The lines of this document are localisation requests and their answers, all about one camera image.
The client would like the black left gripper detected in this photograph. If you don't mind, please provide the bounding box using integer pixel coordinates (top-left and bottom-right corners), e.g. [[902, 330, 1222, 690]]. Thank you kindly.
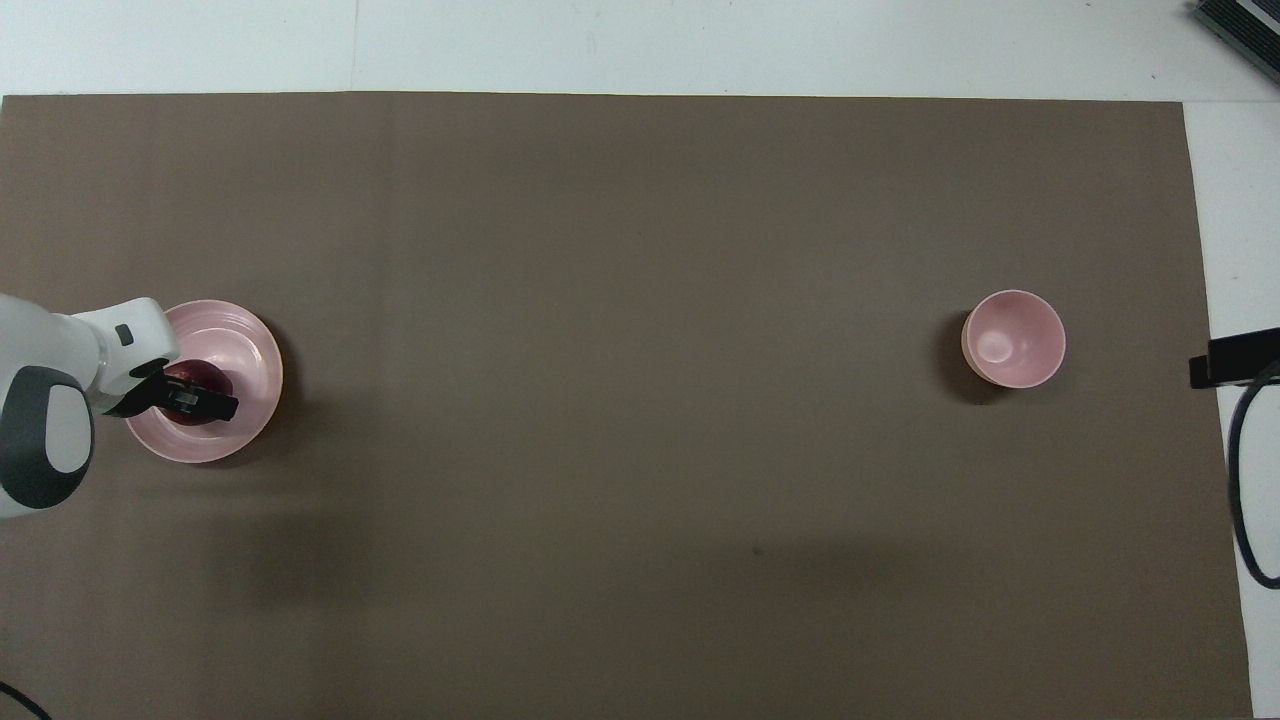
[[100, 359, 240, 423]]

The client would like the dark red apple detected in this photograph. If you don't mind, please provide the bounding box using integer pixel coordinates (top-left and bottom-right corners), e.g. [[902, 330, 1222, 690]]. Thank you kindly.
[[163, 360, 234, 428]]

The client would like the pink round plate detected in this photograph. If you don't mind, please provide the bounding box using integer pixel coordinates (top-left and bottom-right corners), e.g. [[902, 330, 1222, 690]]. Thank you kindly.
[[125, 300, 284, 464]]

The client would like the pink bowl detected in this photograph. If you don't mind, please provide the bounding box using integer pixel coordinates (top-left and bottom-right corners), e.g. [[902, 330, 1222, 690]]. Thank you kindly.
[[961, 290, 1066, 390]]

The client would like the grey ribbed device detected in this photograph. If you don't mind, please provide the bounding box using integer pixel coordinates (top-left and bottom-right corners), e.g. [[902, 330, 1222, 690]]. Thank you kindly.
[[1191, 0, 1280, 87]]

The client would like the brown table mat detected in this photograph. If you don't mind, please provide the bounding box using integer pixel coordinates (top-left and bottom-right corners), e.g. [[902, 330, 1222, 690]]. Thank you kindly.
[[0, 92, 1254, 720]]

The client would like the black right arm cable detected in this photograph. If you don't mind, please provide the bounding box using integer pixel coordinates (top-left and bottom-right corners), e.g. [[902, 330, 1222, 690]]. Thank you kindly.
[[1227, 358, 1280, 590]]

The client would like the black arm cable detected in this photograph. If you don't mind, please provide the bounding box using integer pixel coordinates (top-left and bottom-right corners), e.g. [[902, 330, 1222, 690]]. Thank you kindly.
[[1227, 358, 1280, 590], [0, 681, 53, 720]]

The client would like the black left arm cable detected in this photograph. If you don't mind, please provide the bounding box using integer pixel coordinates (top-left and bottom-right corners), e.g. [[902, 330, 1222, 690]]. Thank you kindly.
[[0, 681, 53, 720]]

